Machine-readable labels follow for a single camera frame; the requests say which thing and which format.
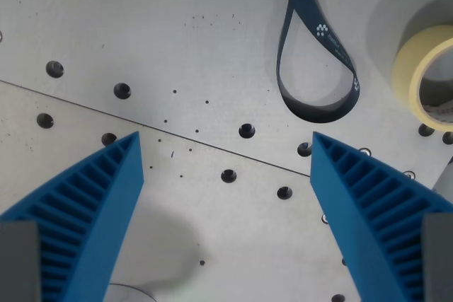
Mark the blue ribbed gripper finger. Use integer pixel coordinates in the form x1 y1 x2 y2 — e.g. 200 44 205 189
0 130 145 302
309 131 453 302

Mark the cream masking tape roll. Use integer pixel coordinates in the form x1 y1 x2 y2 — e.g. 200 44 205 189
391 25 453 131

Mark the grey metal post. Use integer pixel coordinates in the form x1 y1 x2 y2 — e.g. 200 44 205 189
430 155 453 204

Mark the dark blue printed lanyard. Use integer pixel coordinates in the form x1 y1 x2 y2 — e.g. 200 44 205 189
265 0 361 124

